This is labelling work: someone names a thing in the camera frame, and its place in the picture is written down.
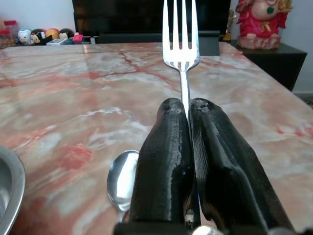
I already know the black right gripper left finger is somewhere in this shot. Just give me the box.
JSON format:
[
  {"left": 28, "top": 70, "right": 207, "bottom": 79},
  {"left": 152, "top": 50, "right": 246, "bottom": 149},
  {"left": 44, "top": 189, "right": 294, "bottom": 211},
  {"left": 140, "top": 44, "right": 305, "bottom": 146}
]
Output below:
[{"left": 129, "top": 97, "right": 196, "bottom": 222}]

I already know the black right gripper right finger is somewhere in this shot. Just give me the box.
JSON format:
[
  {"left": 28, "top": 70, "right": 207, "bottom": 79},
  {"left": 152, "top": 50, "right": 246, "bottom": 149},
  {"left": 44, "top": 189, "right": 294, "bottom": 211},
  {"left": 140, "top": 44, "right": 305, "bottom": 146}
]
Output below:
[{"left": 190, "top": 97, "right": 295, "bottom": 232}]

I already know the silver metal fork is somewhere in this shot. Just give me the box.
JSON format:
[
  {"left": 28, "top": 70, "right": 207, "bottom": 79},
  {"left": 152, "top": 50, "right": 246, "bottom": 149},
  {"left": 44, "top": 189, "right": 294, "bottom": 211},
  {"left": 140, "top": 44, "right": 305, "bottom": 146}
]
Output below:
[{"left": 162, "top": 0, "right": 201, "bottom": 227}]

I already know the silver metal spoon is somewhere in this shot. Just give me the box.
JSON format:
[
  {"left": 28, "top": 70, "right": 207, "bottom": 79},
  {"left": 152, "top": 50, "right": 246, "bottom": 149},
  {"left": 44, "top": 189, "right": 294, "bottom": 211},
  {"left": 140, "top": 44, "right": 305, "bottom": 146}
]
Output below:
[{"left": 107, "top": 149, "right": 140, "bottom": 223}]

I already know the marble top folding table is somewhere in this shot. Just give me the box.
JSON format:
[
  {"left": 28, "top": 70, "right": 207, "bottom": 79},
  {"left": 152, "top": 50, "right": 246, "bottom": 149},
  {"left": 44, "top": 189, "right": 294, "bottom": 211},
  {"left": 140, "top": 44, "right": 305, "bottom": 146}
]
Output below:
[{"left": 0, "top": 42, "right": 313, "bottom": 235}]

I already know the black TV console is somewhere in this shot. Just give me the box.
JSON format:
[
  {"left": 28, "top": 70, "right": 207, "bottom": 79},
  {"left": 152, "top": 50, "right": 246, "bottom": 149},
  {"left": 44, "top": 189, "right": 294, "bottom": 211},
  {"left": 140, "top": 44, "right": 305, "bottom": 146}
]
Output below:
[{"left": 14, "top": 30, "right": 308, "bottom": 92}]

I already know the small black box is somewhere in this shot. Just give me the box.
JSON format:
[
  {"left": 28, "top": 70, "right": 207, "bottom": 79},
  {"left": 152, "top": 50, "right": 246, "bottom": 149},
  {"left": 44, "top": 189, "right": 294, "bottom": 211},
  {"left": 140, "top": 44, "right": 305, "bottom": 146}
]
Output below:
[{"left": 199, "top": 30, "right": 221, "bottom": 56}]

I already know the small gold statuette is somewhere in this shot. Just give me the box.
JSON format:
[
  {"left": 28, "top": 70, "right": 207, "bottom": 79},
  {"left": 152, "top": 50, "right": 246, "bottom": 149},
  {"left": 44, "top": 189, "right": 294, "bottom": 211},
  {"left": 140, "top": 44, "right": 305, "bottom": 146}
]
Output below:
[{"left": 223, "top": 9, "right": 237, "bottom": 42}]

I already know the black television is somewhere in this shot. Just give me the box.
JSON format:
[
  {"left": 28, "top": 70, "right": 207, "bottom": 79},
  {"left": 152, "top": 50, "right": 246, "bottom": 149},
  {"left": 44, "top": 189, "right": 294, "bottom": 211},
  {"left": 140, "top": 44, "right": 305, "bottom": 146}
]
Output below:
[{"left": 71, "top": 0, "right": 232, "bottom": 44}]

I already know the red robed figurine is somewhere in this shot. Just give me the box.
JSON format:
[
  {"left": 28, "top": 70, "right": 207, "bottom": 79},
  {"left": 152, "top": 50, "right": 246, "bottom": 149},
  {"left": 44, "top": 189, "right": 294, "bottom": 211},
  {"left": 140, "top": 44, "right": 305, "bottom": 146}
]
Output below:
[{"left": 235, "top": 0, "right": 293, "bottom": 51}]

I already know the stainless steel bowl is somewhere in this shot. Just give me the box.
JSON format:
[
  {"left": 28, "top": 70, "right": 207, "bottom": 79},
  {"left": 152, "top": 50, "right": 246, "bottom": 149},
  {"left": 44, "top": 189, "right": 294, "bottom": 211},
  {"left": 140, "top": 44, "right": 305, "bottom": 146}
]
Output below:
[{"left": 0, "top": 145, "right": 26, "bottom": 235}]

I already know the small white box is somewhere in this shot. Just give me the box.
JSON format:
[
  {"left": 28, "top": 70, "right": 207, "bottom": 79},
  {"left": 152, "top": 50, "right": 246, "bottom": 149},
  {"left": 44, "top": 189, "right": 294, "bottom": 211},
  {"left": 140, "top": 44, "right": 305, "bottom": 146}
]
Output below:
[{"left": 45, "top": 38, "right": 68, "bottom": 46}]

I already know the black red round toy figure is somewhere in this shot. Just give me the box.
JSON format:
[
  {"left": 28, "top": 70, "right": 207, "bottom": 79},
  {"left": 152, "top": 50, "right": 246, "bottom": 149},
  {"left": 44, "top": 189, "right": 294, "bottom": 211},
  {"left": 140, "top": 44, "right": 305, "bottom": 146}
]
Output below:
[{"left": 59, "top": 28, "right": 75, "bottom": 40}]

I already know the yellow round toy figure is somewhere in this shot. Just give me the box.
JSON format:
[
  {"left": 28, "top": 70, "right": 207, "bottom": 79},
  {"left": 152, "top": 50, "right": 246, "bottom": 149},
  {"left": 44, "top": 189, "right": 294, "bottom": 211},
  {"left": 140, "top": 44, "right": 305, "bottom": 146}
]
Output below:
[{"left": 45, "top": 28, "right": 60, "bottom": 40}]

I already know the black mouse toy figure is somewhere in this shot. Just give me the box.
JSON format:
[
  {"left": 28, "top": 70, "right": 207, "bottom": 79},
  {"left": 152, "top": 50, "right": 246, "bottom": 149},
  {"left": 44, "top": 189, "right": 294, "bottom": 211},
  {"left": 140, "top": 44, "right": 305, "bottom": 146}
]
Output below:
[{"left": 30, "top": 28, "right": 47, "bottom": 46}]

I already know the white round toy figure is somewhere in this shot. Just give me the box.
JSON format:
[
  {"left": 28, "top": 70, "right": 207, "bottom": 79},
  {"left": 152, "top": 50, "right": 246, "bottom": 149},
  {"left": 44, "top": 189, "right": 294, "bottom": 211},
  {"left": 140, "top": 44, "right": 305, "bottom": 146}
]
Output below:
[{"left": 17, "top": 28, "right": 32, "bottom": 46}]

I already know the red lid plastic jar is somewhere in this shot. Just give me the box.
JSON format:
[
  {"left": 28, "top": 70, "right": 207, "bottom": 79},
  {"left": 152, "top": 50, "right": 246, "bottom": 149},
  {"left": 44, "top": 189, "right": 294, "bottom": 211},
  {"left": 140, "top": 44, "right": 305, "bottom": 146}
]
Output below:
[{"left": 0, "top": 20, "right": 19, "bottom": 49}]

